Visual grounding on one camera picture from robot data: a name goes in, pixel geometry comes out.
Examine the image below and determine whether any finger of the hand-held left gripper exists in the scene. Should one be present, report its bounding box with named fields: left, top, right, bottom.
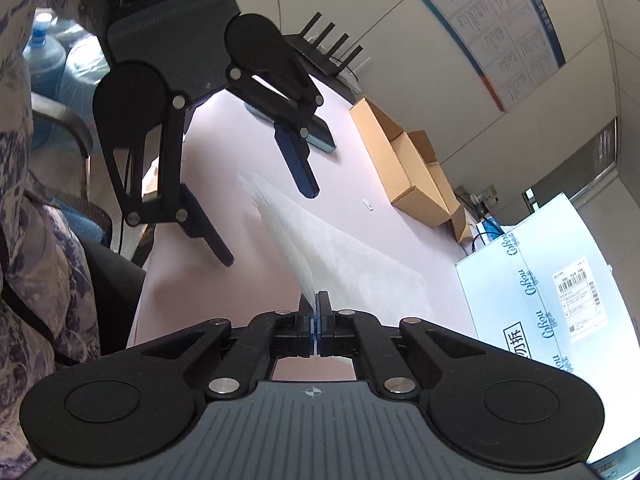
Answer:
left=102, top=92, right=236, bottom=268
left=225, top=47, right=325, bottom=200

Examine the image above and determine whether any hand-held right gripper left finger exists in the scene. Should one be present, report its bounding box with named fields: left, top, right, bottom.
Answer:
left=134, top=290, right=317, bottom=401

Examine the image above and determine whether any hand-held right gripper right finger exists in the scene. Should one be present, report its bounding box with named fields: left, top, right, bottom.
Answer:
left=316, top=290, right=483, bottom=401

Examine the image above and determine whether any white shopping bag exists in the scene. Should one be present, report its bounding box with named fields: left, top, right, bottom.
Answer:
left=237, top=172, right=431, bottom=361

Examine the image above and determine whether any dark flat device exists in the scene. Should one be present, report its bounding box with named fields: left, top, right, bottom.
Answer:
left=244, top=99, right=337, bottom=155

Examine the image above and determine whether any blue water jug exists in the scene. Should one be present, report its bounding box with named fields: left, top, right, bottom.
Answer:
left=22, top=7, right=68, bottom=151
left=62, top=32, right=108, bottom=106

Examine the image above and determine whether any black router with antennas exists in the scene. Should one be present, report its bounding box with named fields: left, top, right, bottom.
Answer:
left=282, top=12, right=366, bottom=78

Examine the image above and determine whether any open brown cardboard box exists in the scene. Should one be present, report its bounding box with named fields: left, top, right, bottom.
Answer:
left=349, top=95, right=475, bottom=243

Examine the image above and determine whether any grey office chair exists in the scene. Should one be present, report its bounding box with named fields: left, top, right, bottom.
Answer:
left=29, top=106, right=116, bottom=247

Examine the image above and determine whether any person in patterned clothing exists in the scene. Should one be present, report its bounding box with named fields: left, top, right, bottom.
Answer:
left=0, top=0, right=103, bottom=466

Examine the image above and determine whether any blue tissue box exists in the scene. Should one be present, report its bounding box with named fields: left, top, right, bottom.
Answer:
left=472, top=215, right=503, bottom=241

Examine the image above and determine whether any grey power socket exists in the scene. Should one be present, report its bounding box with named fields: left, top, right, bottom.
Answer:
left=467, top=185, right=501, bottom=207

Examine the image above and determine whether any dark glass door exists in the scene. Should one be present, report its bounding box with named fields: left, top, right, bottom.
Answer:
left=522, top=117, right=621, bottom=226

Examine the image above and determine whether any black charging cable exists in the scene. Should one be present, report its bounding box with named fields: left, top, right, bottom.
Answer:
left=470, top=230, right=501, bottom=257

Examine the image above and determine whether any wall poster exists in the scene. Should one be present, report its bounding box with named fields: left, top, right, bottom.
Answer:
left=415, top=0, right=568, bottom=113

